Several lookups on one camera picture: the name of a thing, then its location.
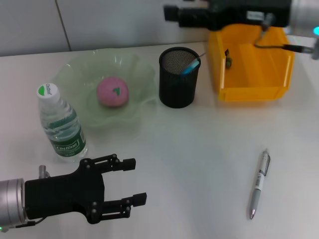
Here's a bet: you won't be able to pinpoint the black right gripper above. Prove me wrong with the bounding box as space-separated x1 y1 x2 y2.
163 0 293 32

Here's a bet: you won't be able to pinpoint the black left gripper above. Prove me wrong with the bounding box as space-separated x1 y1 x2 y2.
24 153 148 224

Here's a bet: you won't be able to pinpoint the blue scissors with cap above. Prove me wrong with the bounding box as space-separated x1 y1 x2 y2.
181 59 200 75

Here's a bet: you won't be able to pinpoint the green plastic wrapper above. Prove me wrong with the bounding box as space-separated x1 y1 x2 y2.
224 48 234 69

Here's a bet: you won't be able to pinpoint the clear water bottle green label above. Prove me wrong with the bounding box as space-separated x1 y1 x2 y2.
37 83 88 164

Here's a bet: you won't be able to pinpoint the pink peach toy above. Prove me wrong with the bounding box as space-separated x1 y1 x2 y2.
96 76 130 108

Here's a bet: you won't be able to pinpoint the black mesh pen cup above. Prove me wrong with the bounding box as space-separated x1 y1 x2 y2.
159 46 201 109

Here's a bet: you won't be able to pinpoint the green glass fruit plate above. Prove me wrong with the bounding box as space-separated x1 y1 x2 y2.
53 49 157 129

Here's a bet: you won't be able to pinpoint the silver ballpoint pen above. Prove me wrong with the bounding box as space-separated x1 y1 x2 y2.
249 148 272 220

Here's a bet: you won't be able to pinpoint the yellow plastic storage bin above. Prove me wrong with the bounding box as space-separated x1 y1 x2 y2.
208 24 295 102

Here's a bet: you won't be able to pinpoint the left wrist connector cable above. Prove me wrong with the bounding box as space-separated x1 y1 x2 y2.
14 164 51 229

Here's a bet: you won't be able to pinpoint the wrist connector cable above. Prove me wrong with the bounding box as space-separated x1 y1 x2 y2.
253 13 315 55
14 164 51 229

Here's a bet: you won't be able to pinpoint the right wrist connector cable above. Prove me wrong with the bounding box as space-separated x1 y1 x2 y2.
253 13 315 55

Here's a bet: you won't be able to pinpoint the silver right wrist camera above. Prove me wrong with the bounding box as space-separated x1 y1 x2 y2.
312 37 319 60

